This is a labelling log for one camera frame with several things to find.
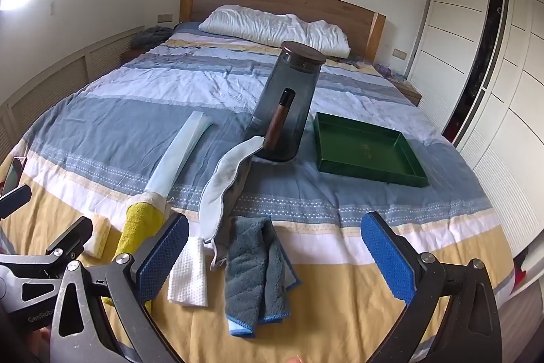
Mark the white waffle cloth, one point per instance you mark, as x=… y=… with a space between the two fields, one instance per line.
x=187 y=278

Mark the beige wall cabinet panel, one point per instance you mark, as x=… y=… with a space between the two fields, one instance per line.
x=51 y=82

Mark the green tray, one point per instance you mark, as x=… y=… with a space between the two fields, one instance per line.
x=361 y=150

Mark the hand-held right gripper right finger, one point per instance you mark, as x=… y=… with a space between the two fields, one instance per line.
x=389 y=256

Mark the wooden bed headboard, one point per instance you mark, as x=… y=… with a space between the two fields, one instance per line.
x=272 y=1

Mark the grey glass pitcher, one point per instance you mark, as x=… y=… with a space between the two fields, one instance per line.
x=293 y=91

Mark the grey towel with blue trim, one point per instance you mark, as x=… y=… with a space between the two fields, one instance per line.
x=250 y=273

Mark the red-cased smartphone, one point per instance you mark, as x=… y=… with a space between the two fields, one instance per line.
x=12 y=176

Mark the white pillow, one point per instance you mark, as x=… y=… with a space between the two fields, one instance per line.
x=263 y=27

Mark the dark grey knit cloth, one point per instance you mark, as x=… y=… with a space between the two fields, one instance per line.
x=153 y=36

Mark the white wardrobe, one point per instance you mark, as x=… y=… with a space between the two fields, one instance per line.
x=450 y=27

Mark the pale yellow cloth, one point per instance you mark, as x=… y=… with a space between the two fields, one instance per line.
x=98 y=237

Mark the wooden nightstand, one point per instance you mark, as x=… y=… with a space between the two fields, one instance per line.
x=410 y=91
x=129 y=54

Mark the striped blue yellow bedspread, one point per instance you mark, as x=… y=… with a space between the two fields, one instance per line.
x=148 y=112

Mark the white and grey cloth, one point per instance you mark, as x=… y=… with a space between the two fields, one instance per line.
x=216 y=184

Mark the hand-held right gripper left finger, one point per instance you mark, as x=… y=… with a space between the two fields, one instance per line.
x=163 y=256

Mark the person's right hand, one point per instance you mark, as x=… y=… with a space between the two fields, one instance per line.
x=294 y=359

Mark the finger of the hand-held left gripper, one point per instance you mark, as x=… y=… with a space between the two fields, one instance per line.
x=17 y=198
x=72 y=237

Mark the yellow towel with white cuff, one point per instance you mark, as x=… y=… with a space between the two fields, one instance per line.
x=138 y=222

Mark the wall switch panel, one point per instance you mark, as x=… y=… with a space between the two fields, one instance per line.
x=399 y=53
x=165 y=17

